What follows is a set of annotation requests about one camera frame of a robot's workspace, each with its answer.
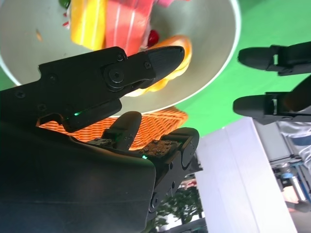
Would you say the green leafy plant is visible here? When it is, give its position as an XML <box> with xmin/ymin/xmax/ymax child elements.
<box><xmin>145</xmin><ymin>185</ymin><xmax>206</xmax><ymax>233</ymax></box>

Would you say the yellow cake slice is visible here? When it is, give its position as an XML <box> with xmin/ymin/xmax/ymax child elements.
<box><xmin>59</xmin><ymin>0</ymin><xmax>109</xmax><ymax>51</ymax></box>

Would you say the pale green bowl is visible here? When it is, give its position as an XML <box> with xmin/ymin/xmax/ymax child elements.
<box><xmin>0</xmin><ymin>0</ymin><xmax>242</xmax><ymax>115</ymax></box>

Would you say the white partition wall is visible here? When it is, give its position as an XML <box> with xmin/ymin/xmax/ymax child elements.
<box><xmin>194</xmin><ymin>117</ymin><xmax>298</xmax><ymax>233</ymax></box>

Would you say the orange wicker basket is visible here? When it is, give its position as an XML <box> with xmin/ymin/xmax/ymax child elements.
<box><xmin>36</xmin><ymin>108</ymin><xmax>189</xmax><ymax>151</ymax></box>

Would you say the salmon pink cake slice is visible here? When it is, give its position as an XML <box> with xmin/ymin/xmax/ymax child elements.
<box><xmin>104</xmin><ymin>0</ymin><xmax>161</xmax><ymax>57</ymax></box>

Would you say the green tablecloth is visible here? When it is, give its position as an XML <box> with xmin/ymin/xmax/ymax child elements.
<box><xmin>0</xmin><ymin>0</ymin><xmax>311</xmax><ymax>138</ymax></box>

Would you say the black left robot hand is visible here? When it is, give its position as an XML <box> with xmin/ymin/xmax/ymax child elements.
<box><xmin>232</xmin><ymin>41</ymin><xmax>311</xmax><ymax>126</ymax></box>

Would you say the orange striped croissant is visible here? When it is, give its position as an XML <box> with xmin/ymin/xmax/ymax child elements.
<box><xmin>126</xmin><ymin>35</ymin><xmax>192</xmax><ymax>98</ymax></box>

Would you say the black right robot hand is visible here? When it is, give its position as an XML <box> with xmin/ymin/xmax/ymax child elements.
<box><xmin>0</xmin><ymin>46</ymin><xmax>200</xmax><ymax>233</ymax></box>

